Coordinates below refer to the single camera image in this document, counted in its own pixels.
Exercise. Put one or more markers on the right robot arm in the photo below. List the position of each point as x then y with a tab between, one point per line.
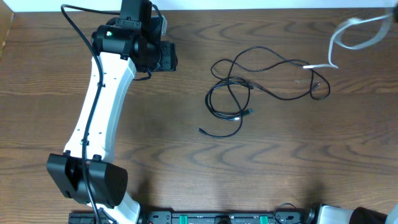
328	214

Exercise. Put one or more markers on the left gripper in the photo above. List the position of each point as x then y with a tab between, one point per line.
168	61

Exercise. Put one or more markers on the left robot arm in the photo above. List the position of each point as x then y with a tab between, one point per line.
129	43

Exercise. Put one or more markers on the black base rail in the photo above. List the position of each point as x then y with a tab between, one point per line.
284	214

